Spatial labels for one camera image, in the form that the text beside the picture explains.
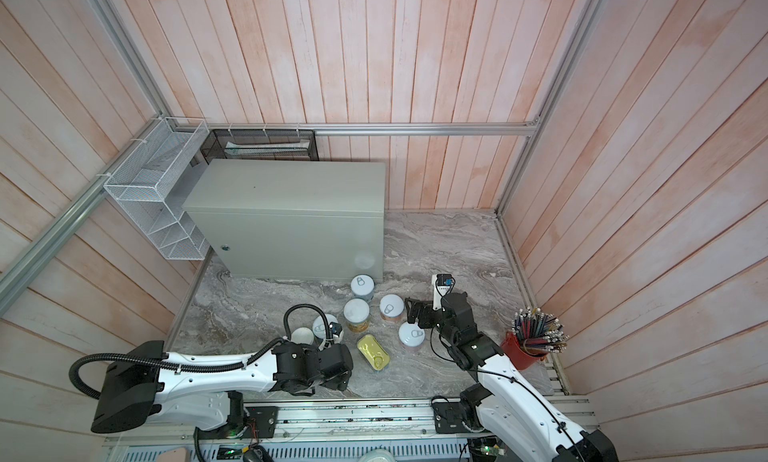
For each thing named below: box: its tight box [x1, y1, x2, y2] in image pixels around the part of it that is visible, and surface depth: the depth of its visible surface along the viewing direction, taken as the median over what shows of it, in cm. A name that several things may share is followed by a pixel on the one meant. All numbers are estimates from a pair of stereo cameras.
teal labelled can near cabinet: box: [350, 274, 375, 301], surface depth 95 cm
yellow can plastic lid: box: [343, 298, 370, 333], surface depth 87 cm
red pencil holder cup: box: [500, 307, 569, 371], surface depth 76 cm
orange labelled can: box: [379, 294, 405, 322], surface depth 90 cm
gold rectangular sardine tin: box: [357, 334, 390, 371], surface depth 82 cm
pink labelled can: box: [398, 321, 426, 352], surface depth 84 cm
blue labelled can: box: [312, 314, 339, 339], surface depth 85 cm
